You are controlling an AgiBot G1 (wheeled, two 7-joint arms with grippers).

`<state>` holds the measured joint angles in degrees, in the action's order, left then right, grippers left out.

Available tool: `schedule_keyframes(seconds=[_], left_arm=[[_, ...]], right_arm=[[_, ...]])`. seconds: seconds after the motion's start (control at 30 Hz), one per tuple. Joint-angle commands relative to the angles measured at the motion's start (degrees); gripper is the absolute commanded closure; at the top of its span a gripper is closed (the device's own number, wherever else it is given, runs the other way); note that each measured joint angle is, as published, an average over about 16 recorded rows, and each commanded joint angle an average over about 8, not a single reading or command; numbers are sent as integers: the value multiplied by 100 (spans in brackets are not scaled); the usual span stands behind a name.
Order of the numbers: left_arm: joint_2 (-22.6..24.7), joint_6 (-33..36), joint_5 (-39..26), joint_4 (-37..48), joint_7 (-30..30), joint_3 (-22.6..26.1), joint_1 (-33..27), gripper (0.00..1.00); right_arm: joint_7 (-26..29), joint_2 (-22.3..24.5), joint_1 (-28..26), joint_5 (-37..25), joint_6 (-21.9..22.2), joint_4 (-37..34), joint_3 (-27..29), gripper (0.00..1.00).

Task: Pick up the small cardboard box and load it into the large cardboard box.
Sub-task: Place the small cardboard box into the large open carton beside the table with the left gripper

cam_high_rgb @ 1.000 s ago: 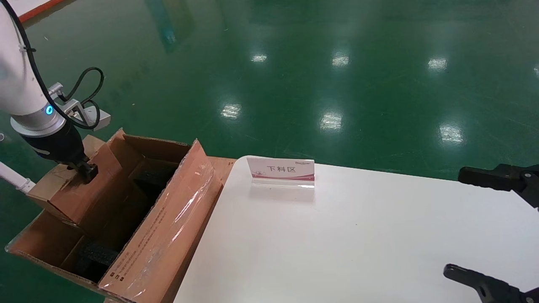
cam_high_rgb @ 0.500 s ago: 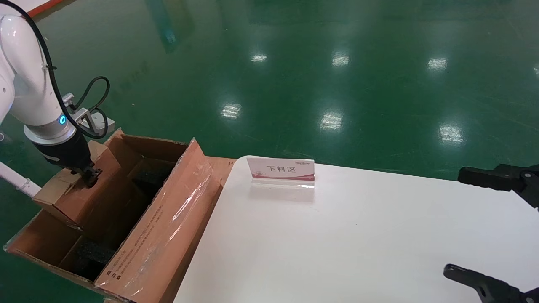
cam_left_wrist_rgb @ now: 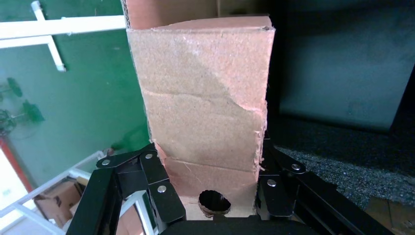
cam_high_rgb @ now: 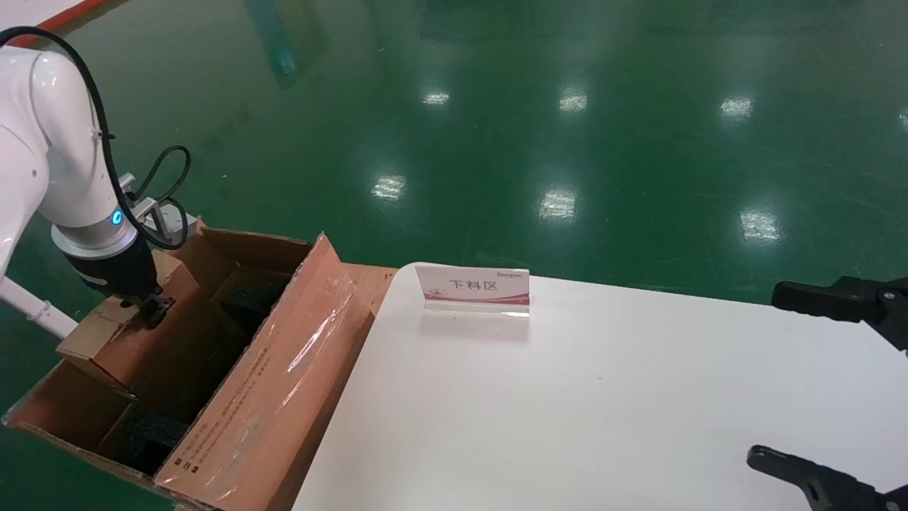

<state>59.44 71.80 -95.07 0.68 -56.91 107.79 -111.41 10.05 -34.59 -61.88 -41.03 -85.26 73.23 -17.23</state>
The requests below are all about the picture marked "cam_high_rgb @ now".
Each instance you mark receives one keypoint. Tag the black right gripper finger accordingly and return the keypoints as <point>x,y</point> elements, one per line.
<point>816,482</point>
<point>816,298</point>

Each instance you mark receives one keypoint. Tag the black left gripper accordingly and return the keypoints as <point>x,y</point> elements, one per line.
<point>117,273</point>

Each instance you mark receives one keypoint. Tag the small cardboard box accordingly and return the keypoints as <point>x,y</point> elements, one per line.
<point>163,341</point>

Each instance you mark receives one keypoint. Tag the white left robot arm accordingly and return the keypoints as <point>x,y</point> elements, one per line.
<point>50,142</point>

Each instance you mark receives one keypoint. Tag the large cardboard box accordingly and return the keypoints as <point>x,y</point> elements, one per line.
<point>269,411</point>

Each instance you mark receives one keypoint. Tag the black foam insert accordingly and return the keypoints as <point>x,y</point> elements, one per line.
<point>252,294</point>
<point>152,433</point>

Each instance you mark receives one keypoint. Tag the white pipe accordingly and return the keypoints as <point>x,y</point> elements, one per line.
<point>35,309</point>

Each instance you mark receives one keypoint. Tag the clear acrylic sign holder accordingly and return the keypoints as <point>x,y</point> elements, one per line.
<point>475,287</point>

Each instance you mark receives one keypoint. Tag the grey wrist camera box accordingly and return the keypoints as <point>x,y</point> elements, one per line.
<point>167,220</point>

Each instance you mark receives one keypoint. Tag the grey metal camera bracket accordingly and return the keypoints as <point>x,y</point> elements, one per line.
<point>142,209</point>

